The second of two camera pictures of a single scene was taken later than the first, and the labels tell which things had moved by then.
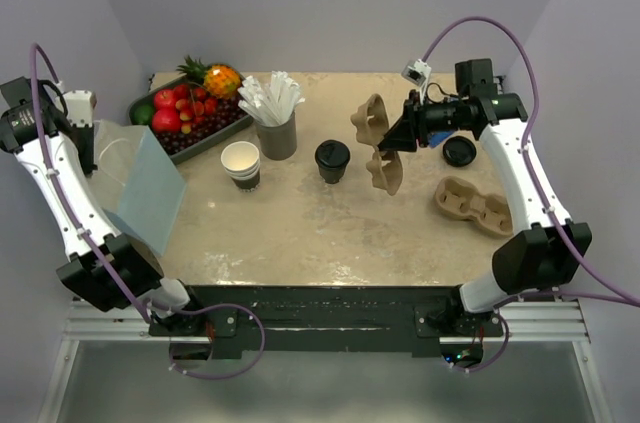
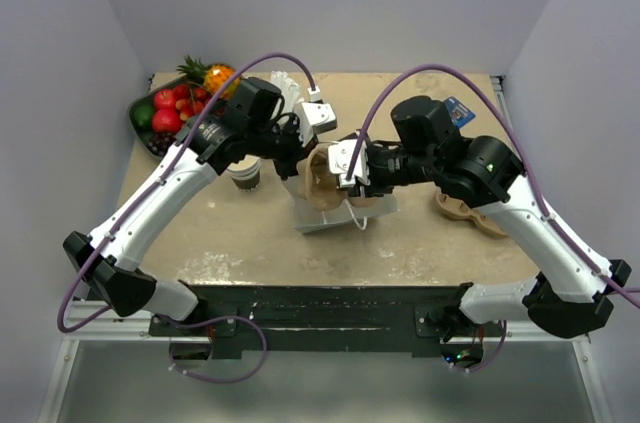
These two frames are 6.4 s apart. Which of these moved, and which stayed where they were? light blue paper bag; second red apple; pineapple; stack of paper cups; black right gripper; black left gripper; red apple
Moved: black right gripper; light blue paper bag; black left gripper
Stayed: stack of paper cups; red apple; pineapple; second red apple
